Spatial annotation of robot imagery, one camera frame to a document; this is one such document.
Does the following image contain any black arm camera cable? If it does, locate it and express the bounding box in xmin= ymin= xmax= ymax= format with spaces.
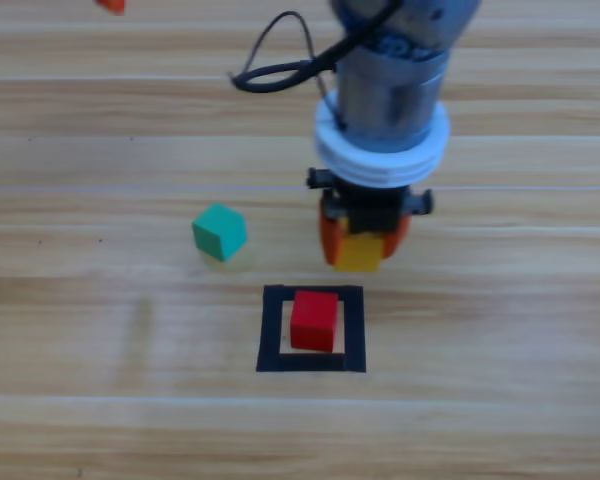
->
xmin=226 ymin=0 xmax=404 ymax=96

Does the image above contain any green wooden block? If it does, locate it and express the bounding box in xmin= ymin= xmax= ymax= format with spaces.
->
xmin=191 ymin=202 xmax=249 ymax=263

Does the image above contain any yellow wooden block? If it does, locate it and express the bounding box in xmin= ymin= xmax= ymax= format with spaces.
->
xmin=333 ymin=233 xmax=385 ymax=274

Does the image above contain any black tape square outline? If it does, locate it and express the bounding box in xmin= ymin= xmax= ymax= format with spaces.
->
xmin=255 ymin=284 xmax=367 ymax=375

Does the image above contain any red wooden block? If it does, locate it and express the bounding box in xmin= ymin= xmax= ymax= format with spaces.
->
xmin=289 ymin=290 xmax=340 ymax=353

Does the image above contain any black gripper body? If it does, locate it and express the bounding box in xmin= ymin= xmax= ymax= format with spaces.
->
xmin=305 ymin=167 xmax=435 ymax=236

